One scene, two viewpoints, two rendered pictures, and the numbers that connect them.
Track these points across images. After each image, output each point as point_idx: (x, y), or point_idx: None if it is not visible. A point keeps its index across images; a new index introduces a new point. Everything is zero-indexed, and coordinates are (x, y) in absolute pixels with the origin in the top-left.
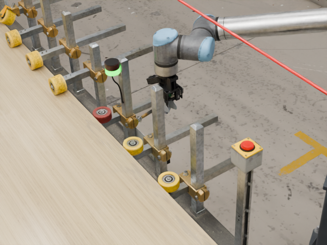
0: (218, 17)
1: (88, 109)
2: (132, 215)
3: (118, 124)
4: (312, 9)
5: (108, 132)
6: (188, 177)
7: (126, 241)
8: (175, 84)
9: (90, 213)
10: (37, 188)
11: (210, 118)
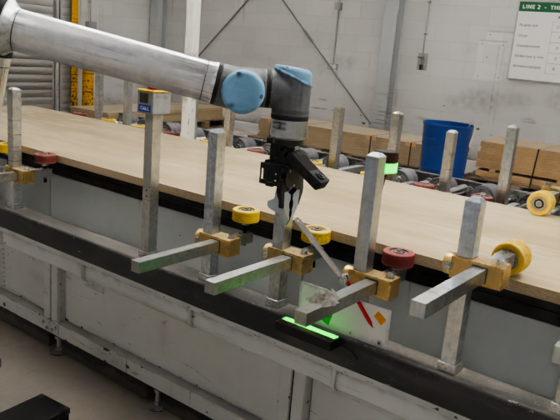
0: (220, 62)
1: (494, 379)
2: (270, 197)
3: (407, 358)
4: (55, 18)
5: None
6: (225, 236)
7: (263, 189)
8: (271, 157)
9: (313, 198)
10: (388, 208)
11: (217, 277)
